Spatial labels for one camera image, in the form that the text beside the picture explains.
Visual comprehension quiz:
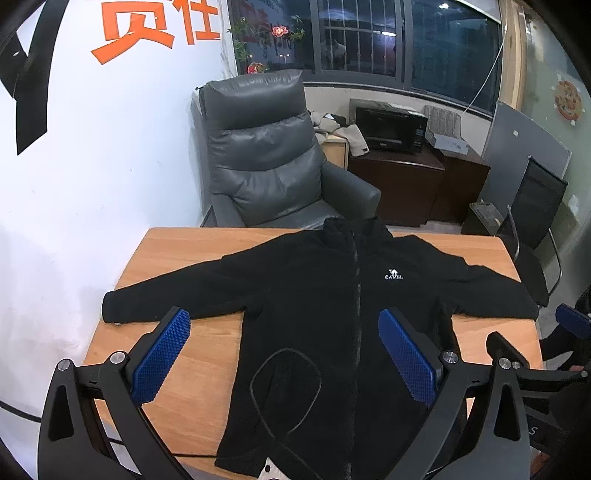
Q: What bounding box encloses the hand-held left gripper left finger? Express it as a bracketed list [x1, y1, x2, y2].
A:
[37, 307, 195, 480]

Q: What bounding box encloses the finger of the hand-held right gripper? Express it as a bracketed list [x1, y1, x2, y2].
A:
[555, 304, 591, 340]
[487, 331, 532, 370]

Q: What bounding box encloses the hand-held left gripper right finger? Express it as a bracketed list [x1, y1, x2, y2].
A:
[378, 308, 546, 480]

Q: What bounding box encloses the black fleece jacket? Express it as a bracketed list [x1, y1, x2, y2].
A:
[102, 217, 541, 480]

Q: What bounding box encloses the pile of beige clothes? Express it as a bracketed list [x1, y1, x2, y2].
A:
[309, 111, 370, 158]

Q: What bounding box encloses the black mesh office chair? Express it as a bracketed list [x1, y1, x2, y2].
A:
[496, 156, 568, 308]

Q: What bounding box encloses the dark wood cabinet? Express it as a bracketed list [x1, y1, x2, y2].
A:
[347, 138, 491, 227]

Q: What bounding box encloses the grey board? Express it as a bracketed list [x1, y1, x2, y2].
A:
[480, 100, 572, 204]

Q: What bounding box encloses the flat white box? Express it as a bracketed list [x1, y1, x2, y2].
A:
[424, 133, 471, 154]

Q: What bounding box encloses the small light wood cabinet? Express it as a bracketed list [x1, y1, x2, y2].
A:
[321, 134, 349, 169]

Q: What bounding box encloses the grey leather armchair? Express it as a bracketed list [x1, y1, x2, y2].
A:
[191, 69, 382, 229]

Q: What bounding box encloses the black microwave oven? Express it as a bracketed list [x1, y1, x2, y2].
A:
[355, 105, 429, 155]

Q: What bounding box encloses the grey ribbed radiator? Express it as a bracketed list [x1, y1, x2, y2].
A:
[424, 105, 462, 139]

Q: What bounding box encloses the green plant with red flowers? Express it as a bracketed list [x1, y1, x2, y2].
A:
[226, 14, 308, 77]

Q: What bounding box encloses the dark window with bars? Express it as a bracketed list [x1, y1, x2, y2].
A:
[231, 0, 504, 116]

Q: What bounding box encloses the round orange wall sticker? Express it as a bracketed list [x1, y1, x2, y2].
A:
[553, 76, 583, 127]

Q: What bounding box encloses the black wall graphic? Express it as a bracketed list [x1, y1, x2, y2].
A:
[0, 0, 70, 155]

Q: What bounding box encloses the orange wall lettering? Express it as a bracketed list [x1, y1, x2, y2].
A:
[90, 0, 222, 65]

